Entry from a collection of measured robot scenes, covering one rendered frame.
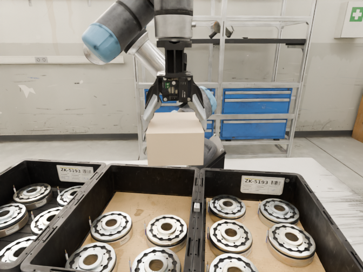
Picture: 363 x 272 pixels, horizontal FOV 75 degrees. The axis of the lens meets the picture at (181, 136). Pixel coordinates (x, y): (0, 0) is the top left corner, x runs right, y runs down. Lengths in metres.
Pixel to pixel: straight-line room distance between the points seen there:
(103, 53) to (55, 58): 3.00
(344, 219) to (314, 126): 3.03
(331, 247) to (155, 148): 0.42
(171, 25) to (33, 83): 3.36
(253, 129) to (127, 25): 2.28
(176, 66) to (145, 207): 0.44
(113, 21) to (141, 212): 0.50
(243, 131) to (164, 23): 2.26
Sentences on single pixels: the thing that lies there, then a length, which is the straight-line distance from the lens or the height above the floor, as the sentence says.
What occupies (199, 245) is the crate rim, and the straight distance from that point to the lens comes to 0.52.
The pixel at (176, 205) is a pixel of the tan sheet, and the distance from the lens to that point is 0.75.
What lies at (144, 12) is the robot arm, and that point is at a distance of 0.56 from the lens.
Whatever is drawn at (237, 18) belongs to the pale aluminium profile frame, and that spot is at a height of 1.52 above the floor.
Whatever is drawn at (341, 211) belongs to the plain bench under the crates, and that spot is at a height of 0.70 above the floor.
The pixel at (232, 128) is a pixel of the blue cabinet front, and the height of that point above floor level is 0.45.
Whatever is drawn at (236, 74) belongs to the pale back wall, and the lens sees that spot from 3.38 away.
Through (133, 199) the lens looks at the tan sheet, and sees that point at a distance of 0.79.
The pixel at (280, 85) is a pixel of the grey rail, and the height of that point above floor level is 0.92.
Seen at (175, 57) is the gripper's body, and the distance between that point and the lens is 0.46.
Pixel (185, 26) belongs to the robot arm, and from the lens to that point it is 0.48.
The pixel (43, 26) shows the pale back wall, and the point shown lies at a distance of 3.61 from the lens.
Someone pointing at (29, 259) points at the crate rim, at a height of 0.93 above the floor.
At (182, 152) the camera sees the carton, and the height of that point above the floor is 1.08.
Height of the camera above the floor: 1.29
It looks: 21 degrees down
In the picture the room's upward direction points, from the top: straight up
